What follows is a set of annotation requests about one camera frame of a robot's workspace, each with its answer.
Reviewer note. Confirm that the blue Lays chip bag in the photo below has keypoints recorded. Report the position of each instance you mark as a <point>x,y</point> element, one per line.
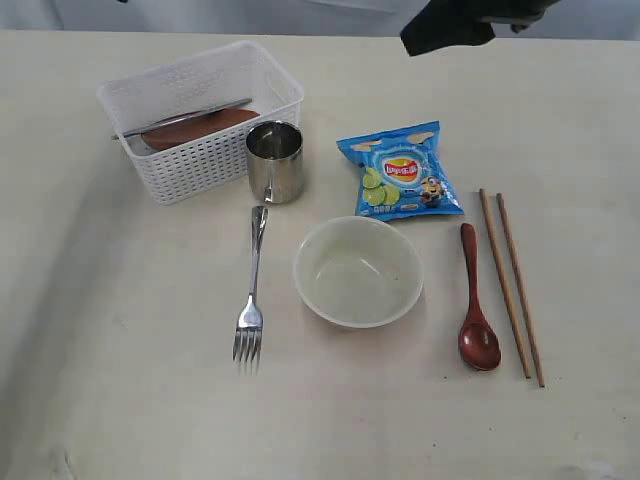
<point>400,173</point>

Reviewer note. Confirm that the stainless steel cup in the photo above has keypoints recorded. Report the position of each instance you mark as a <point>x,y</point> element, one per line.
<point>274,152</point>

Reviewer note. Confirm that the stainless steel fork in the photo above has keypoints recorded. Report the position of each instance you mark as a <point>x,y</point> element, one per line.
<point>249,326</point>

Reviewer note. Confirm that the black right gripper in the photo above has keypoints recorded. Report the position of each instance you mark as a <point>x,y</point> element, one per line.
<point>443,23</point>

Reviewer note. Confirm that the dark wooden spoon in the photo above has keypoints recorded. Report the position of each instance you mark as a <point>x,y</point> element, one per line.
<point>477,343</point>

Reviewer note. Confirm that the light wooden chopstick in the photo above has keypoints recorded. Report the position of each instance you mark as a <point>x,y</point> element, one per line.
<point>505,287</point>

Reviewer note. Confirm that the dark plate in basket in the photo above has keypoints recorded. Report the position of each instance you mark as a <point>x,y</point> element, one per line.
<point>173,135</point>

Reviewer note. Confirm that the white plastic woven basket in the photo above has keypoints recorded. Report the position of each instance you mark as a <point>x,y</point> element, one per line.
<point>237,71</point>

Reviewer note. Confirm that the speckled ceramic floral bowl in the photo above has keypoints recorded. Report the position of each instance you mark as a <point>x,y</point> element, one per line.
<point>358,272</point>

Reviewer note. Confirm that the silver knife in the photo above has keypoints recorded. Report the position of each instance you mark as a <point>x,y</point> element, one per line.
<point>183,117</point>

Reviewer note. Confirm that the brown wooden chopstick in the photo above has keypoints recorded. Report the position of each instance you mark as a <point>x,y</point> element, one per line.
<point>521,289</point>

